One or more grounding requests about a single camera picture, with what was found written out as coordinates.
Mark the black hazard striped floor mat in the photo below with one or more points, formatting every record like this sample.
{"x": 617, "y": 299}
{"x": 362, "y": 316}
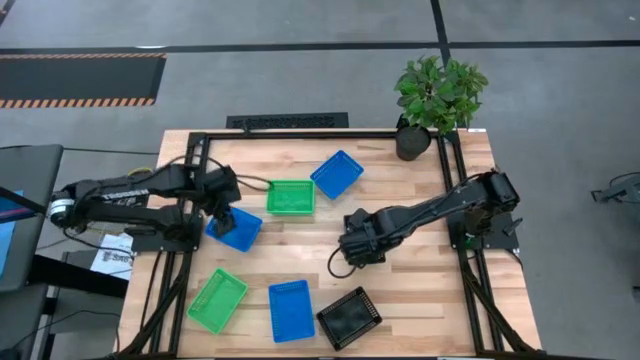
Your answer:
{"x": 80, "y": 77}

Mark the green plastic basket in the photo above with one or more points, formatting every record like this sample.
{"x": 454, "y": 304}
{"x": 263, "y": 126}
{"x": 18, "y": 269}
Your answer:
{"x": 217, "y": 301}
{"x": 290, "y": 198}

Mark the black plant pot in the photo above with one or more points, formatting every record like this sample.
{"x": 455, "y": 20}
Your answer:
{"x": 413, "y": 144}

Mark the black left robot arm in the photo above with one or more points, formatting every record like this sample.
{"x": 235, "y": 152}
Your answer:
{"x": 125, "y": 192}

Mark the green leafy plant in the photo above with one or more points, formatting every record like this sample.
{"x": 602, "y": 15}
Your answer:
{"x": 440, "y": 92}

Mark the white printed paper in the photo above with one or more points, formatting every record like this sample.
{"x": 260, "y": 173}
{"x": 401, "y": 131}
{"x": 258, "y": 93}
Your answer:
{"x": 112, "y": 257}

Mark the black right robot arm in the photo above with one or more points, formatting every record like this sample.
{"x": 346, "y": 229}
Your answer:
{"x": 435, "y": 205}

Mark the black plastic basket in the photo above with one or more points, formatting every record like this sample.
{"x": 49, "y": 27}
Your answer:
{"x": 349, "y": 319}

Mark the blue plastic basket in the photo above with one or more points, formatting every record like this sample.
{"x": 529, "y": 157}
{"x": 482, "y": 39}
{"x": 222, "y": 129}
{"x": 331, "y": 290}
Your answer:
{"x": 336, "y": 175}
{"x": 246, "y": 232}
{"x": 291, "y": 312}

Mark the black aluminium frame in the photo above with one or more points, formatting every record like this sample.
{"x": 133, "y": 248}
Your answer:
{"x": 197, "y": 150}

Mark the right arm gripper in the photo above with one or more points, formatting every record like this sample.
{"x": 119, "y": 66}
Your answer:
{"x": 365, "y": 235}

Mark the black floor vent grille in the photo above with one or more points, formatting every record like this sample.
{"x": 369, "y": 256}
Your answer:
{"x": 287, "y": 120}

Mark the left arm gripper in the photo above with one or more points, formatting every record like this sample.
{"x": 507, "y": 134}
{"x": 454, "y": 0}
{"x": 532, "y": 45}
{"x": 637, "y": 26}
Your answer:
{"x": 222, "y": 187}

